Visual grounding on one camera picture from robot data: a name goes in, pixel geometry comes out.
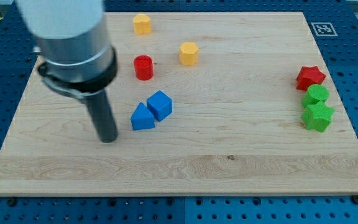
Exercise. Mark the green star block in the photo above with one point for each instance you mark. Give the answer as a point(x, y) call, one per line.
point(317, 116)

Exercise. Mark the yellow hexagon block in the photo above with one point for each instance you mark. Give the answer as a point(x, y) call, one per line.
point(188, 53)

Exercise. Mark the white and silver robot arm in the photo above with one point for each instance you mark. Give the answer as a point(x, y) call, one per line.
point(73, 40)

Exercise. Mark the blue cube block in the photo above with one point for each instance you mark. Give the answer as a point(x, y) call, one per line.
point(160, 105)

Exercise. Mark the red star block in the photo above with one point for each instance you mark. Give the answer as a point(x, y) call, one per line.
point(309, 76)

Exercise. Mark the blue triangle block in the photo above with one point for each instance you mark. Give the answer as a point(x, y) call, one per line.
point(142, 118)

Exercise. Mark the white fiducial marker tag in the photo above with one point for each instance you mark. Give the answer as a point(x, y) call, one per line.
point(324, 29)

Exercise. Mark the yellow heart block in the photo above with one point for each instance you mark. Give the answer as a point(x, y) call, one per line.
point(142, 24)

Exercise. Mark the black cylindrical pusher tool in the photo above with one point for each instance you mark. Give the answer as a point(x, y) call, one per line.
point(99, 109)

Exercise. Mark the red cylinder block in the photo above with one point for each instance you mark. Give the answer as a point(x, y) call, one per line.
point(144, 67)

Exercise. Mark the wooden board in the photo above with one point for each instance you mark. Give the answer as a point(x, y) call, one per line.
point(235, 128)

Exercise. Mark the green cylinder block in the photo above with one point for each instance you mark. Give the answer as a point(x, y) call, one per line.
point(314, 94)

